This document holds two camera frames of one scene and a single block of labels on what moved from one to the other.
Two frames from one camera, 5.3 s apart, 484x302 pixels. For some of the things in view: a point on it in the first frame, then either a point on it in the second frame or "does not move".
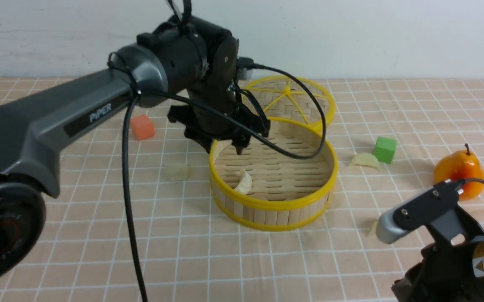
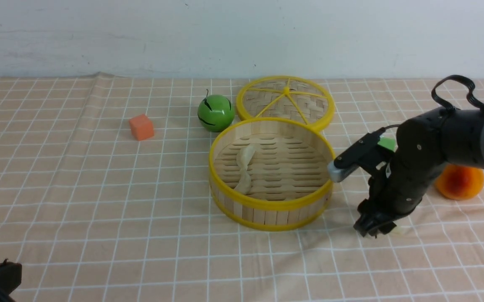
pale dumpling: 176,172 -> 245,154
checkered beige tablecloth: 391,136 does not move
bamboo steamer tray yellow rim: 266,188 does not move
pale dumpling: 245,185 does not move
